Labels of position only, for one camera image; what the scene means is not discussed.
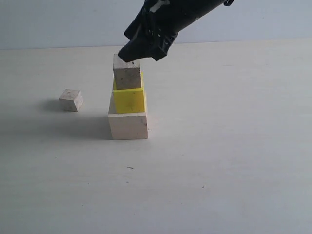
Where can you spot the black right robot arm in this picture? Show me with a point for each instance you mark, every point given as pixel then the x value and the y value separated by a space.
pixel 202 7

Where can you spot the yellow cube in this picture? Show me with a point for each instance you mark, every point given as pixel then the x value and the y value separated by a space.
pixel 130 100

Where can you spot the small pale wooden cube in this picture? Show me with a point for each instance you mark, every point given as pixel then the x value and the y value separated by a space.
pixel 71 100

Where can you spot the medium wooden cube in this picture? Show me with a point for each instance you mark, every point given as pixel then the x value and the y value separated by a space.
pixel 127 75

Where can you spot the large pale wooden cube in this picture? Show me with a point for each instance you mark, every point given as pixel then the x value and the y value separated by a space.
pixel 128 126

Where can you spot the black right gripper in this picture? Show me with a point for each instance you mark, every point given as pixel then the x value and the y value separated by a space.
pixel 167 17

